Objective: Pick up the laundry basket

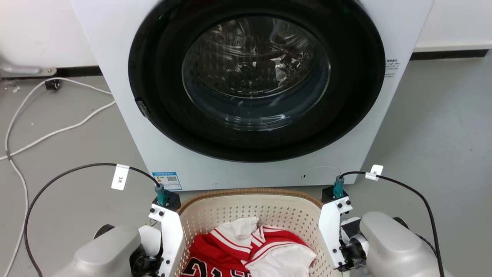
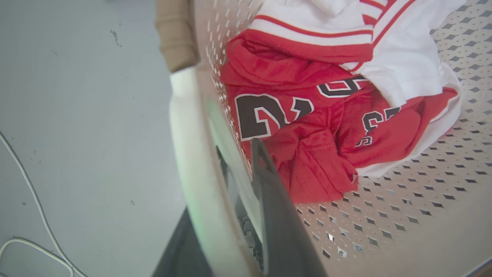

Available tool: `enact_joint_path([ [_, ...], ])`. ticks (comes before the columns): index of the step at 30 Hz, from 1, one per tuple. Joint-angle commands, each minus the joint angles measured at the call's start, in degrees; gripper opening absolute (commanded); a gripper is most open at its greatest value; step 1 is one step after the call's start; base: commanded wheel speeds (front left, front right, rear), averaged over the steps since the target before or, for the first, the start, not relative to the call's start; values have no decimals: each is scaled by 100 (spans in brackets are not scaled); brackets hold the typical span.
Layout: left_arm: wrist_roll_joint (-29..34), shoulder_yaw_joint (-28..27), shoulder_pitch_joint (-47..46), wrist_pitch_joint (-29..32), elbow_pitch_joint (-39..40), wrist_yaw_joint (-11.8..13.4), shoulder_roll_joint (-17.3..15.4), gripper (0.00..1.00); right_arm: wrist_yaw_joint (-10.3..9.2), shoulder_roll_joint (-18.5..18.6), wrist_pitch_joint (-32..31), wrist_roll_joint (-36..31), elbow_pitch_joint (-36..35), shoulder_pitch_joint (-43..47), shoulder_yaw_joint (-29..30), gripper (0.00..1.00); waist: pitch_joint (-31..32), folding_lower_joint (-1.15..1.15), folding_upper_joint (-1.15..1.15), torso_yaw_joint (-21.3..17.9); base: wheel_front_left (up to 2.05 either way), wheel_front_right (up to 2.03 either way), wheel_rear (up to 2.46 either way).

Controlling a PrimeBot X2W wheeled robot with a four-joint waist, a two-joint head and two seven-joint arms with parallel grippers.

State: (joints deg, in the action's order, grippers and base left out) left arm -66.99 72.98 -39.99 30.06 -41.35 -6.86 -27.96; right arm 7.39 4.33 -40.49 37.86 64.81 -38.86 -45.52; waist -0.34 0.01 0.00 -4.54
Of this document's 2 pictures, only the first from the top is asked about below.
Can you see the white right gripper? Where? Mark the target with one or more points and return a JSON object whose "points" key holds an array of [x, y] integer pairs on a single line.
{"points": [[328, 231]]}

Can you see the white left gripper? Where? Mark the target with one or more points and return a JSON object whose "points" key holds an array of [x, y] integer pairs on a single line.
{"points": [[173, 238]]}

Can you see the cream perforated laundry basket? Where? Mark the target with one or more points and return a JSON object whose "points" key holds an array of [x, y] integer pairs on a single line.
{"points": [[269, 209]]}

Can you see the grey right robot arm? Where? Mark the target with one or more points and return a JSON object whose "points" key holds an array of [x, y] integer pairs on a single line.
{"points": [[392, 242]]}

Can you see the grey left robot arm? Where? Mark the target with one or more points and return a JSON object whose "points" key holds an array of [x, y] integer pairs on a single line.
{"points": [[103, 250]]}

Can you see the red white-striped jersey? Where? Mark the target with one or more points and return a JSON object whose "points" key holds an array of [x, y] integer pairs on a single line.
{"points": [[215, 250]]}

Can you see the white garment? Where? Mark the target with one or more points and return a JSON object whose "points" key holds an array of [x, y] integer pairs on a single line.
{"points": [[284, 262]]}

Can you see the blue energy label sticker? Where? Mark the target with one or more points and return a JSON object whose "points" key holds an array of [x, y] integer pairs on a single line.
{"points": [[167, 181]]}

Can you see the round black glass washer door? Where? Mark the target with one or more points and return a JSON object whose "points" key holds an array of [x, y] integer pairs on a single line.
{"points": [[348, 100]]}

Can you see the small printed text sticker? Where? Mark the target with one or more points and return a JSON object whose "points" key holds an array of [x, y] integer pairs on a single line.
{"points": [[392, 68]]}

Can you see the white front-load washing machine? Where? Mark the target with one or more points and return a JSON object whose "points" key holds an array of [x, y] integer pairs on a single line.
{"points": [[115, 57]]}

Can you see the black baseboard strip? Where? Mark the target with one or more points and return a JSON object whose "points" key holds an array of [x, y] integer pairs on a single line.
{"points": [[80, 71], [449, 54]]}

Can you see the small black plug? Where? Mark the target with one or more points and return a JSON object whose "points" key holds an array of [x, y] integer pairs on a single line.
{"points": [[52, 84]]}

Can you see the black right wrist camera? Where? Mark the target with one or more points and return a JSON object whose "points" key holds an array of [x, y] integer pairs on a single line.
{"points": [[328, 195]]}

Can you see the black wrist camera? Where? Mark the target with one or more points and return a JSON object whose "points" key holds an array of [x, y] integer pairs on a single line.
{"points": [[328, 195], [172, 200]]}

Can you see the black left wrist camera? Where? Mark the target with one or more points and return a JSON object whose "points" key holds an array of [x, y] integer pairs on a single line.
{"points": [[172, 200]]}

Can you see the grey wall pipe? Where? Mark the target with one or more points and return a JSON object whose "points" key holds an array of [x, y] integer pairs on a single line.
{"points": [[23, 70]]}

